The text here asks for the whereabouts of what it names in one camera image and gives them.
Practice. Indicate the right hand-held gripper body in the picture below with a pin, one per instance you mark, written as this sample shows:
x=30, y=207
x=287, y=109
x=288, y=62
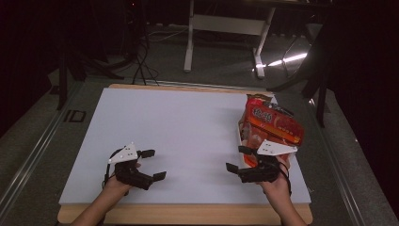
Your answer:
x=273, y=147

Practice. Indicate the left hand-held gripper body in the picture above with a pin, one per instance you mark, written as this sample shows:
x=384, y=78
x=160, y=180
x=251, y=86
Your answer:
x=125, y=153

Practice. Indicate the clear red sausage packet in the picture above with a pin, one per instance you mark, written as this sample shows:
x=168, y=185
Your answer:
x=251, y=135

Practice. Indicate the white plastic container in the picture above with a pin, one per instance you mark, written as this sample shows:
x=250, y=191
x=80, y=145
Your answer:
x=240, y=132

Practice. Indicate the red orange sauce packet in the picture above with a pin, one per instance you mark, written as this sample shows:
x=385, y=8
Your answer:
x=276, y=124

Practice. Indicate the person's left hand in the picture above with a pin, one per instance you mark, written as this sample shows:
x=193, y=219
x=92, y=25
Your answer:
x=116, y=185

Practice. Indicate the person's right hand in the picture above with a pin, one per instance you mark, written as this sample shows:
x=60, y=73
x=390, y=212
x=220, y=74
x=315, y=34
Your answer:
x=277, y=186

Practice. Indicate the wooden table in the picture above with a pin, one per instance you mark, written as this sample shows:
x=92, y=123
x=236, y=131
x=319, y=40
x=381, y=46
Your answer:
x=188, y=215

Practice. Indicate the white table mat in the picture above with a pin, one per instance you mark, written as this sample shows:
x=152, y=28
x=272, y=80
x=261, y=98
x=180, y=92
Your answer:
x=188, y=106

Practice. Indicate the black metal stand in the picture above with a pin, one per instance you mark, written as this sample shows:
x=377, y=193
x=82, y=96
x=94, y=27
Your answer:
x=62, y=88

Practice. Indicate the dark chair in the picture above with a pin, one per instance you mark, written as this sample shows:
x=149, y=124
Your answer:
x=320, y=62

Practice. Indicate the black floor bracket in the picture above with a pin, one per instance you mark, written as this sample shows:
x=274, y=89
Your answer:
x=74, y=116

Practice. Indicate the metal floor rail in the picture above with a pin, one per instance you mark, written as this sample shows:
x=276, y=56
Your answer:
x=28, y=163
x=342, y=185

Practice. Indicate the white desk frame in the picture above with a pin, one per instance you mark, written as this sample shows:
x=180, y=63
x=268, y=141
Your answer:
x=226, y=23

